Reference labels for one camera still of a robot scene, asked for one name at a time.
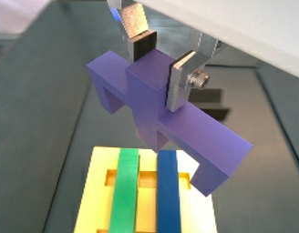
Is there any purple comb-shaped block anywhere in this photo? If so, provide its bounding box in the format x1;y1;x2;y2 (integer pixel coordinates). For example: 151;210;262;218
88;49;251;195

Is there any yellow slotted board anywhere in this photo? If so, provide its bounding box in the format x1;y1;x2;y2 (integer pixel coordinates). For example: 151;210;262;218
75;147;218;233

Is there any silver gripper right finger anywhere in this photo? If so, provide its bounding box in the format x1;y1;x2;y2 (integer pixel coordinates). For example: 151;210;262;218
167;31;223;112

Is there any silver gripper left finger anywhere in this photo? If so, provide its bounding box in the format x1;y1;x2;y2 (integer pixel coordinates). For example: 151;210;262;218
107;0;156;62

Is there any green long block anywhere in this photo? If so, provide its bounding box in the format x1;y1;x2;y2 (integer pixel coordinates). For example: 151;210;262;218
108;148;139;233

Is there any blue long block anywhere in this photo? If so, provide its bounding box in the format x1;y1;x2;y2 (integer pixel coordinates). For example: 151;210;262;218
156;150;182;233

